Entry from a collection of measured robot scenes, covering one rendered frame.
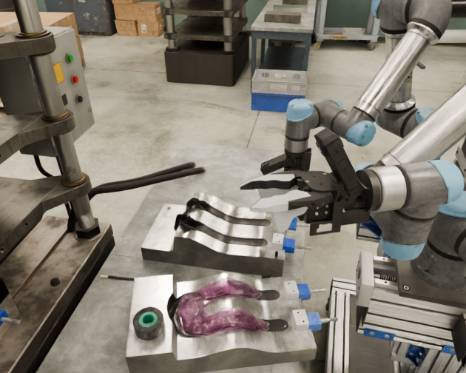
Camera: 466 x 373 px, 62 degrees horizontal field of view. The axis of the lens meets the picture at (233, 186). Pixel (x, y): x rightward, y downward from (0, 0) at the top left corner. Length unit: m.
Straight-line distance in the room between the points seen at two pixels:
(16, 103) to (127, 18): 6.48
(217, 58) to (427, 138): 4.45
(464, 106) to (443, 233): 0.34
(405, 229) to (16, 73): 1.26
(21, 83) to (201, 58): 3.85
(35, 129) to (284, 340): 0.96
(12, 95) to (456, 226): 1.41
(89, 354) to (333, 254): 1.79
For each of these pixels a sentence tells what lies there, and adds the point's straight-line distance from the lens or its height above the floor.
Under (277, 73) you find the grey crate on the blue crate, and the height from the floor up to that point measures 0.32.
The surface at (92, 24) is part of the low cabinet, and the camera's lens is 8.15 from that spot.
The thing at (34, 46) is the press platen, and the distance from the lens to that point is 1.27.
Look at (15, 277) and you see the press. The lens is 1.57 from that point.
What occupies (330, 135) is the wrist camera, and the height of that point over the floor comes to 1.54.
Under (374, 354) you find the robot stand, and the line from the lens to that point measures 1.98.
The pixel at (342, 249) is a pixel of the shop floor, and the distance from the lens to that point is 2.70.
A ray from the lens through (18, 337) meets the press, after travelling 1.39.
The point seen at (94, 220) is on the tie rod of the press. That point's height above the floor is 0.84.
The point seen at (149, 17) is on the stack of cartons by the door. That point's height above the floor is 0.34.
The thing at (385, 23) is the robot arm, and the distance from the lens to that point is 1.35.
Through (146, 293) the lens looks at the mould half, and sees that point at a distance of 1.19.
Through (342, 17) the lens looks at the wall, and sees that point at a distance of 7.59.
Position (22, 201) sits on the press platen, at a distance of 1.45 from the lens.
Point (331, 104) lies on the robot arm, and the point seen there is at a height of 1.34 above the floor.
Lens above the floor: 1.81
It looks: 35 degrees down
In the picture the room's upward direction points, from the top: straight up
